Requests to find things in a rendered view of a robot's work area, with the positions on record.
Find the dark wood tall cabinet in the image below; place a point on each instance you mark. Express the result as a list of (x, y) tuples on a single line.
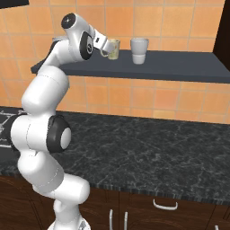
[(224, 30)]

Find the black hob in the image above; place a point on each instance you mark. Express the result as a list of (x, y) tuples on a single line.
[(6, 119)]

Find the white cup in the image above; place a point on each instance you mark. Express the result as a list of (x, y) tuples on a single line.
[(139, 49)]

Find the dark wood cupboard door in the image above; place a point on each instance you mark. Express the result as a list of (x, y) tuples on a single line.
[(167, 221), (224, 217), (99, 220)]

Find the dark grey wall shelf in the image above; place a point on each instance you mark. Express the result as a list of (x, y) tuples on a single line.
[(179, 66)]

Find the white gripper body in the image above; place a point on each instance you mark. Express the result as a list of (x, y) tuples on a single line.
[(108, 45)]

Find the dark wall cabinet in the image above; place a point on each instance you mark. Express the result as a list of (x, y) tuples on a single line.
[(13, 2)]

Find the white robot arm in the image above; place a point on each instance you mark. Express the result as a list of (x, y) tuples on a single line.
[(45, 134)]

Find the cream glass mug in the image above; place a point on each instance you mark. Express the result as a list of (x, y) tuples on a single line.
[(115, 52)]

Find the dark wood drawer front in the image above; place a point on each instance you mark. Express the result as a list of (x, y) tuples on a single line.
[(15, 187), (185, 201)]

